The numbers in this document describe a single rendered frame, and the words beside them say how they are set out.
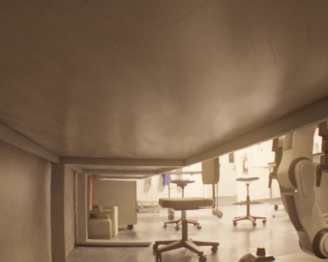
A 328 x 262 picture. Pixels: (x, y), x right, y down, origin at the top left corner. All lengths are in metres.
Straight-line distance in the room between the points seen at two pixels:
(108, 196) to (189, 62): 3.21
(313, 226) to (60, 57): 1.16
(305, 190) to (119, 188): 2.71
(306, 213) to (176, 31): 1.05
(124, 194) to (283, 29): 3.31
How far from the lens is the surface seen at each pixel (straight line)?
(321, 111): 0.55
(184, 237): 2.20
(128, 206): 3.50
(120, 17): 0.26
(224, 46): 0.31
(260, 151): 8.02
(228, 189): 7.42
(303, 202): 1.18
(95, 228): 2.79
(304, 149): 1.23
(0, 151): 0.95
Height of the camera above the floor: 0.58
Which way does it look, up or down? 12 degrees up
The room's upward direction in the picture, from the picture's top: 1 degrees counter-clockwise
